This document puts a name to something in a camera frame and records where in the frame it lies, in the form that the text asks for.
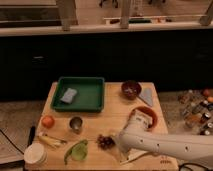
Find white stacked plates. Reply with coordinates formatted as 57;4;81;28
24;143;47;165

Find small metal cup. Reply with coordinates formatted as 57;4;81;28
69;117;83;134

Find green plastic tray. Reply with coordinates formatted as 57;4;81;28
51;77;105;112

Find black cable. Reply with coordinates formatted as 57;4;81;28
178;162;201;171

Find green leafy vegetable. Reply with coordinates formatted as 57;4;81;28
64;140;88;165

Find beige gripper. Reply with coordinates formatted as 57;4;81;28
111;134;129;165

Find grey sponge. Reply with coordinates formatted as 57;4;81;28
61;88;77;103

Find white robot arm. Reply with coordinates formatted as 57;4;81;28
113;115;213;169

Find yellow banana pieces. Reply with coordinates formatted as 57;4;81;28
38;134;66;148

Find orange fruit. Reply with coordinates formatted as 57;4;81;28
41;115;55;129

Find black marker pen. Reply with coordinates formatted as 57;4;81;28
28;126;36;146

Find orange clay bowl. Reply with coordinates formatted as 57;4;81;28
129;106;158;131

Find dark brown bowl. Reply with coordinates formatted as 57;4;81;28
121;80;142;100

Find grey triangular cloth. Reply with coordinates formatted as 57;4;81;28
138;88;153;107

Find white handled brush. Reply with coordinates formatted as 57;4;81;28
120;151;146;165

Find bunch of dark grapes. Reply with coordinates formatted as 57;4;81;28
97;134;115;150

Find spice jar rack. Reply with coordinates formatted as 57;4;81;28
178;89;213;136

